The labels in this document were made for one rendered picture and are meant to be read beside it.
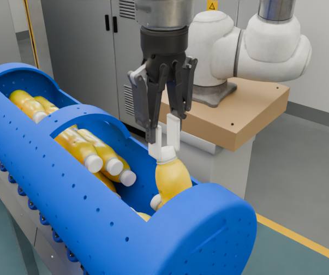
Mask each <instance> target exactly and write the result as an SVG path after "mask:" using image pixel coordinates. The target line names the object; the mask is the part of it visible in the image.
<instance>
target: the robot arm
mask: <svg viewBox="0 0 329 275"><path fill-rule="evenodd" d="M295 4H296V0H260V2H259V9H258V12H257V13H256V14H255V15H254V16H253V17H252V18H251V19H250V20H249V22H248V26H247V28H246V29H240V28H237V27H235V26H234V22H233V20H232V19H231V18H230V17H229V16H228V15H227V14H224V13H223V12H221V11H215V10H211V11H204V12H201V13H198V14H197V15H196V16H195V17H194V0H134V7H135V21H136V22H137V23H138V24H140V25H142V26H141V27H140V44H141V49H142V53H143V58H142V61H141V67H140V68H139V69H137V70H136V71H134V72H133V71H129V72H128V73H127V77H128V79H129V81H130V83H131V87H132V94H133V104H134V115H135V123H136V124H138V125H139V126H141V127H143V128H144V129H146V141H147V142H148V154H149V155H150V156H152V157H153V158H155V159H156V160H157V161H160V160H161V126H160V125H158V119H159V112H160V105H161V97H162V92H163V91H164V90H165V85H166V88H167V92H168V99H169V106H170V112H171V113H172V114H170V113H169V114H167V146H173V147H174V149H175V151H176V152H178V151H180V132H181V130H182V119H186V117H187V115H186V114H184V113H185V112H186V111H187V112H189V111H190V110H191V107H192V100H193V101H196V102H198V103H202V104H205V105H207V106H209V107H211V108H217V107H218V105H219V103H220V102H221V101H222V100H223V99H224V98H225V97H227V96H228V95H229V94H230V93H231V92H232V91H234V90H236V89H237V84H236V83H233V82H228V78H232V77H237V78H242V79H246V80H252V81H261V82H285V81H290V80H294V79H297V78H299V77H300V76H302V75H303V74H304V73H305V72H306V70H307V67H308V64H309V61H310V57H311V54H312V47H311V45H310V41H309V40H308V38H307V37H306V36H305V35H301V34H300V23H299V21H298V20H297V18H296V17H295V15H294V9H295ZM190 23H191V24H190ZM189 24H190V26H189V28H188V27H187V25H189ZM146 75H147V79H146V77H145V76H146ZM145 82H146V84H147V87H148V90H147V87H146V84H145ZM184 102H185V103H184Z"/></svg>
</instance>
